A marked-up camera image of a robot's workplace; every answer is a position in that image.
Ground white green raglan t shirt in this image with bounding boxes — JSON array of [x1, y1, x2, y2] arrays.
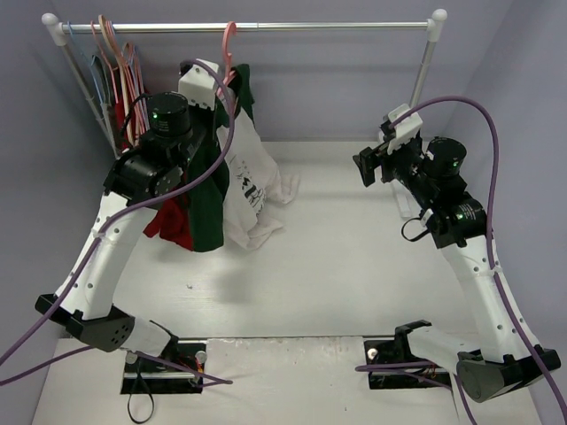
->
[[179, 64, 299, 252]]

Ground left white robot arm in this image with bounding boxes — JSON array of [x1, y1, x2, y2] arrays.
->
[[35, 92, 229, 372]]

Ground red t shirt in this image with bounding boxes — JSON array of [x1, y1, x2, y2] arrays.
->
[[105, 92, 193, 250]]

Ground beige wooden hanger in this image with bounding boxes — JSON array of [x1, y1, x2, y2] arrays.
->
[[98, 14, 138, 146]]

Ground blue plastic hanger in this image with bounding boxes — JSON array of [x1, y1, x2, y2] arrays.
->
[[66, 21, 112, 105]]

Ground white metal clothes rack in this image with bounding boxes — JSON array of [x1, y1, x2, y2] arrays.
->
[[41, 10, 449, 222]]

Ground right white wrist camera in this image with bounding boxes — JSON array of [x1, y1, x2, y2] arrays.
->
[[378, 104, 423, 155]]

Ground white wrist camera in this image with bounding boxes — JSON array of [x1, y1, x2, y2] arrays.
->
[[378, 104, 423, 155], [178, 60, 218, 111]]

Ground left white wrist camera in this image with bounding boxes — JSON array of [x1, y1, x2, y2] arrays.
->
[[178, 60, 218, 111]]

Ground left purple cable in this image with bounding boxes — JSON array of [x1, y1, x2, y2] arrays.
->
[[0, 59, 238, 389]]

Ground purple cable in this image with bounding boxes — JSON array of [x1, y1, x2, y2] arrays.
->
[[353, 96, 560, 425], [0, 59, 238, 389]]

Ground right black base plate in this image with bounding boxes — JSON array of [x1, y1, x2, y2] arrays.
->
[[363, 338, 452, 390]]

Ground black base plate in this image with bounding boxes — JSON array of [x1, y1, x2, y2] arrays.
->
[[120, 340, 206, 395], [363, 338, 452, 390]]

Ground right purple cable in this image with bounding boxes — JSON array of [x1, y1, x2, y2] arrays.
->
[[353, 96, 560, 425]]

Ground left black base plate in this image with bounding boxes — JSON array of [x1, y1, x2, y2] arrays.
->
[[120, 340, 206, 395]]

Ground black loop cable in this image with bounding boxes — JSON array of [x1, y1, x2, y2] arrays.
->
[[128, 358, 156, 424]]

